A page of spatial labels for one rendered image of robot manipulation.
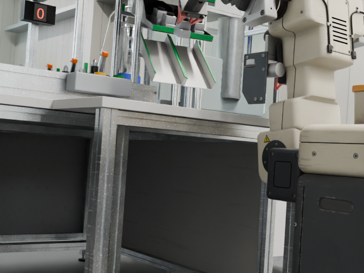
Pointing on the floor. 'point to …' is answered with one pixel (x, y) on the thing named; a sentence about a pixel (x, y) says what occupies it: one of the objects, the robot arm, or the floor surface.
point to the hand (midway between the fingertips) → (183, 22)
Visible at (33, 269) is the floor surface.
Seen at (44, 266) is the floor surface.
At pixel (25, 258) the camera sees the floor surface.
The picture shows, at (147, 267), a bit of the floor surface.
